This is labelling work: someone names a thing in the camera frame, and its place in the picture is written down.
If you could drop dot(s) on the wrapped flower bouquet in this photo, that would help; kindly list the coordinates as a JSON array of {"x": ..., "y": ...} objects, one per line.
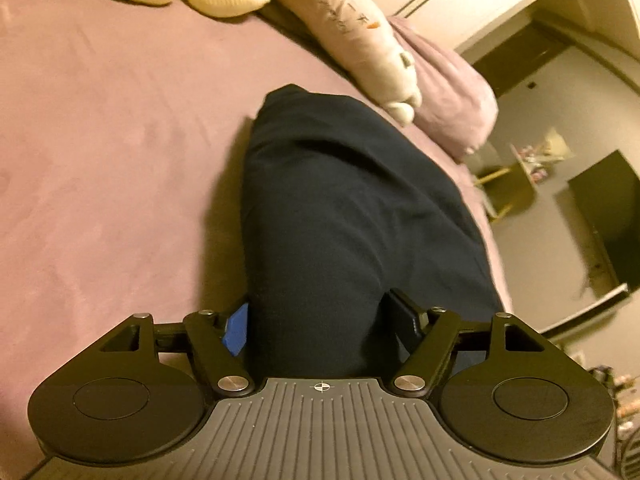
[{"x": 540, "y": 152}]

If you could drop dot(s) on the black cabinet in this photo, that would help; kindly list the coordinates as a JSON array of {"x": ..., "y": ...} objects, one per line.
[{"x": 610, "y": 210}]

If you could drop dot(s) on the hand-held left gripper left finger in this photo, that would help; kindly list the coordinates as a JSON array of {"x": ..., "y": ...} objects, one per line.
[{"x": 237, "y": 332}]

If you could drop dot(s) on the long white printed plush pillow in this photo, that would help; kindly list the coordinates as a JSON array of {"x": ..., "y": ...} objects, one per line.
[{"x": 340, "y": 25}]

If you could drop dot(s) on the yellow wooden stool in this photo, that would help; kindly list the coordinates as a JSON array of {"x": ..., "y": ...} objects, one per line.
[{"x": 510, "y": 190}]

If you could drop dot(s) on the purple bed sheet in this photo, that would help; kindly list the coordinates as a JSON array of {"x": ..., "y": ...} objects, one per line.
[{"x": 100, "y": 160}]

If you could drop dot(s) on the purple pillow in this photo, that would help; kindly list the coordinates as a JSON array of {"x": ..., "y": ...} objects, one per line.
[{"x": 450, "y": 95}]

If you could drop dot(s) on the dark navy garment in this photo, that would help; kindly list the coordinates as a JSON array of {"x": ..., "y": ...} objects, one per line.
[{"x": 340, "y": 210}]

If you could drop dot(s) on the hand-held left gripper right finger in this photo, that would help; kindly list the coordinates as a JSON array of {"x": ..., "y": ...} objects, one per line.
[{"x": 402, "y": 312}]

